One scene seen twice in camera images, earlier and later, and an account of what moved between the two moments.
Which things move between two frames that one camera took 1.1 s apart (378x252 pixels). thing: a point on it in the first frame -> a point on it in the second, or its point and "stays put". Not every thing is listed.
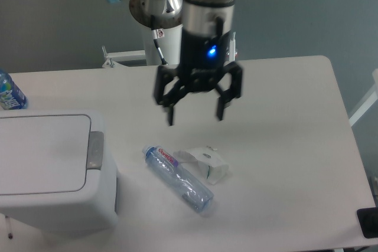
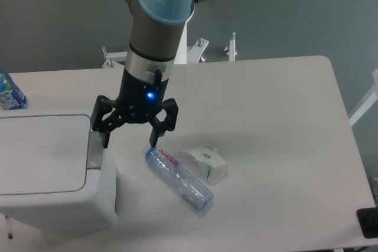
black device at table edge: (368, 219) stays put
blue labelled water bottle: (11, 97) stays put
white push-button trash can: (52, 179) stays put
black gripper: (202, 56) -> (138, 101)
